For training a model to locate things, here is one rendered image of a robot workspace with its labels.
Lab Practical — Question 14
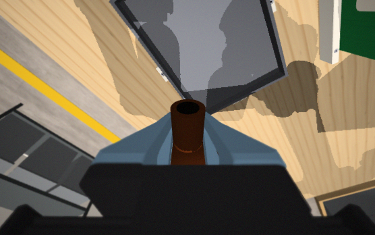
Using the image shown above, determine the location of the green plastic crate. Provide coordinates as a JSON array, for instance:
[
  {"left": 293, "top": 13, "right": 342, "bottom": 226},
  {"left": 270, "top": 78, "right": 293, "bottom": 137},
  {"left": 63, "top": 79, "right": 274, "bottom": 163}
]
[{"left": 339, "top": 0, "right": 375, "bottom": 60}]

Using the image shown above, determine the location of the brown bottle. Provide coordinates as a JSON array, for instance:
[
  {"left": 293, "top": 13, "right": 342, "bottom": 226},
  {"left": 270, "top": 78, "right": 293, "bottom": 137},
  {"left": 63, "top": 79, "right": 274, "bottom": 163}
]
[{"left": 170, "top": 99, "right": 206, "bottom": 165}]

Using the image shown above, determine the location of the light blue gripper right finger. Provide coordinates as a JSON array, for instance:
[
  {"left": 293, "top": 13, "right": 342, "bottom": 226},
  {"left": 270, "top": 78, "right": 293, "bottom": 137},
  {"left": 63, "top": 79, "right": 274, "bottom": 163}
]
[{"left": 203, "top": 112, "right": 287, "bottom": 169}]

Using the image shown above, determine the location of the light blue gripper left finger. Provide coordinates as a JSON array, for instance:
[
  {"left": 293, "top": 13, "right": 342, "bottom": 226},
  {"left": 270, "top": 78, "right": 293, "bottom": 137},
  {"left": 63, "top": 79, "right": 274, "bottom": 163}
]
[{"left": 91, "top": 112, "right": 173, "bottom": 165}]

